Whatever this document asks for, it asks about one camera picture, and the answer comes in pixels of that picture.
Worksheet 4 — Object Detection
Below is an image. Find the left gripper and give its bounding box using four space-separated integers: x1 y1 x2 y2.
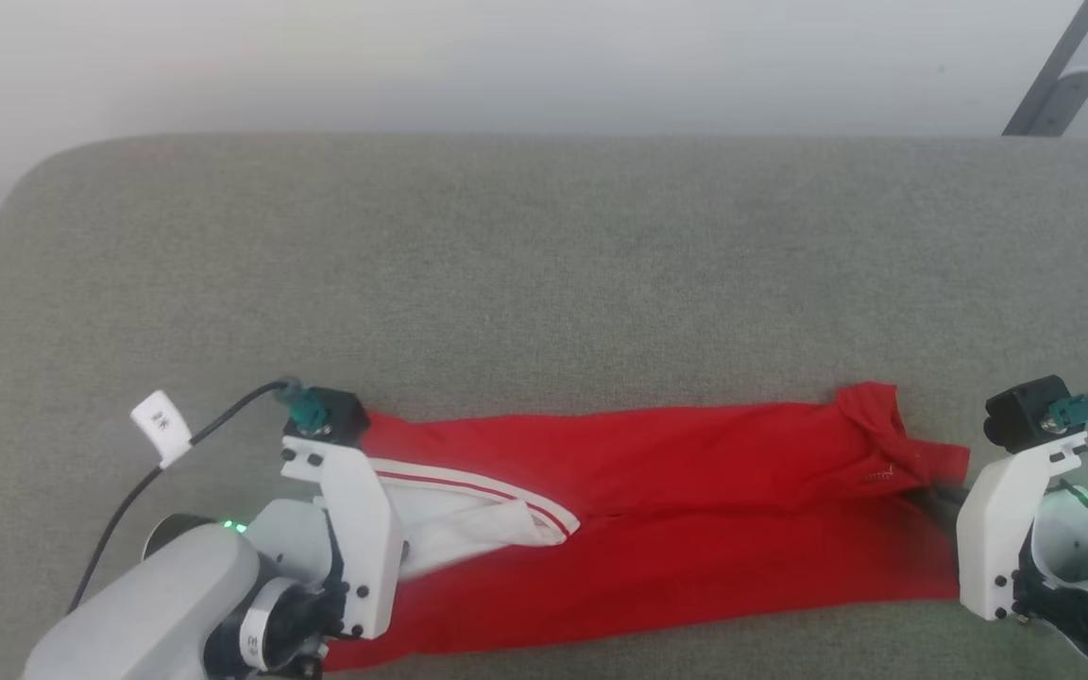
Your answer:
212 499 349 680

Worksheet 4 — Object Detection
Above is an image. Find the red white basketball jersey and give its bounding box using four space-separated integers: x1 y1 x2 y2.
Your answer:
322 381 972 673

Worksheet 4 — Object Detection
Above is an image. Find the grey fabric sofa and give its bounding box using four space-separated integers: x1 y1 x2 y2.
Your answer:
0 132 1088 680

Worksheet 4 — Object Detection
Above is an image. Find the grey metal pole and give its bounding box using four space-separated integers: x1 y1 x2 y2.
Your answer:
1001 0 1088 139

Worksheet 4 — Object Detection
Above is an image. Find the black left camera cable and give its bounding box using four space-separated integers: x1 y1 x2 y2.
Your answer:
66 377 331 615

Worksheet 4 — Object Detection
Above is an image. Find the white cable label tag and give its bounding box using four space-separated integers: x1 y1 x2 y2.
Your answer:
129 389 195 469

